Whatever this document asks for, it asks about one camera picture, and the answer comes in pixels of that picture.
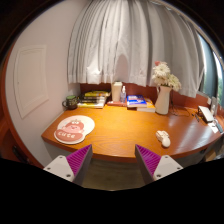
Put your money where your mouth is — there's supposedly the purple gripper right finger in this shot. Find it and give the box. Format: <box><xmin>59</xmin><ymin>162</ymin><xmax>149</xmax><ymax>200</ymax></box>
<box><xmin>135</xmin><ymin>145</ymin><xmax>182</xmax><ymax>184</ymax></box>

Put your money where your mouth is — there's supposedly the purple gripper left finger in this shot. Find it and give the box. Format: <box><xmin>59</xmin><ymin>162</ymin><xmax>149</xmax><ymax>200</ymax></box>
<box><xmin>44</xmin><ymin>145</ymin><xmax>93</xmax><ymax>186</ymax></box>

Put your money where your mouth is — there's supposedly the white computer mouse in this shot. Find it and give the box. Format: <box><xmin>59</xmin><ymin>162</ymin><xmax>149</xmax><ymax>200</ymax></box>
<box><xmin>156</xmin><ymin>131</ymin><xmax>171</xmax><ymax>148</ymax></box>

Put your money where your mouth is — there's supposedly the pink cartoon mouse pad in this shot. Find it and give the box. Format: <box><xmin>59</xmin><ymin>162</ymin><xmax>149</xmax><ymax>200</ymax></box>
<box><xmin>54</xmin><ymin>115</ymin><xmax>95</xmax><ymax>145</ymax></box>

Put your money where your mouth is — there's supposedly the blue book stack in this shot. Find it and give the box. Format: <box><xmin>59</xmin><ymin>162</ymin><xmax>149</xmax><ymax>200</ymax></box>
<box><xmin>127</xmin><ymin>95</ymin><xmax>156</xmax><ymax>112</ymax></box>

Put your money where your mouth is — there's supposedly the dark green mug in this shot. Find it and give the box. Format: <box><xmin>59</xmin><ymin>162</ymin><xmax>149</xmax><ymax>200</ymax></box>
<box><xmin>62</xmin><ymin>95</ymin><xmax>78</xmax><ymax>110</ymax></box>

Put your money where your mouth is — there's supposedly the stack of books left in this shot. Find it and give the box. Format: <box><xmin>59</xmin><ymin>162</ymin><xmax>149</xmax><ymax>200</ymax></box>
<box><xmin>78</xmin><ymin>91</ymin><xmax>111</xmax><ymax>109</ymax></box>

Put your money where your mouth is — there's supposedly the red tray under box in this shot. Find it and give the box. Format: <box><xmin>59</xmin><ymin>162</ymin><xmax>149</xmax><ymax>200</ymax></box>
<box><xmin>107</xmin><ymin>101</ymin><xmax>127</xmax><ymax>107</ymax></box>

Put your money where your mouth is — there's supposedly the white vase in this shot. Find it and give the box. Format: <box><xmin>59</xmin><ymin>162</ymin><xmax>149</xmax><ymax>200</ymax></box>
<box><xmin>155</xmin><ymin>86</ymin><xmax>171</xmax><ymax>115</ymax></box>

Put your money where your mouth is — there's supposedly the white device on desk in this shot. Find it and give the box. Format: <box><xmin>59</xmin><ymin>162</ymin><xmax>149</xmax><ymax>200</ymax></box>
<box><xmin>198</xmin><ymin>106</ymin><xmax>214</xmax><ymax>123</ymax></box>

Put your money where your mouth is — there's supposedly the clear sanitizer bottle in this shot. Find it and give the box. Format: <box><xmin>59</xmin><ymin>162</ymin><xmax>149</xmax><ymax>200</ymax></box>
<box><xmin>120</xmin><ymin>86</ymin><xmax>126</xmax><ymax>103</ymax></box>

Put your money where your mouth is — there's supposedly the white box container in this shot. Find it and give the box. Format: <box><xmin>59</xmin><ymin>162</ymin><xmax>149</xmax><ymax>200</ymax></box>
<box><xmin>111</xmin><ymin>82</ymin><xmax>122</xmax><ymax>102</ymax></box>

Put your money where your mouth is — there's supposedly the white flower bouquet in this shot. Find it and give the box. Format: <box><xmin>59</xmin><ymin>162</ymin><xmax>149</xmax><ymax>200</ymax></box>
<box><xmin>152</xmin><ymin>61</ymin><xmax>181</xmax><ymax>91</ymax></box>

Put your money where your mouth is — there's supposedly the white curtain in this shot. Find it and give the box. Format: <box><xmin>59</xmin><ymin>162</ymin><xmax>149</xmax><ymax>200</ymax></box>
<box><xmin>68</xmin><ymin>0</ymin><xmax>204</xmax><ymax>97</ymax></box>

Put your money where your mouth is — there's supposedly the black cable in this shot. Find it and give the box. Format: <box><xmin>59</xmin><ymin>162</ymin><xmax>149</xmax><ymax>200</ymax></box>
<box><xmin>169</xmin><ymin>96</ymin><xmax>201</xmax><ymax>123</ymax></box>

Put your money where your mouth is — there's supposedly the white wall panel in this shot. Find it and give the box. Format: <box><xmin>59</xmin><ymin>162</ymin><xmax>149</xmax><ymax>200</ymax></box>
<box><xmin>14</xmin><ymin>45</ymin><xmax>48</xmax><ymax>118</ymax></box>

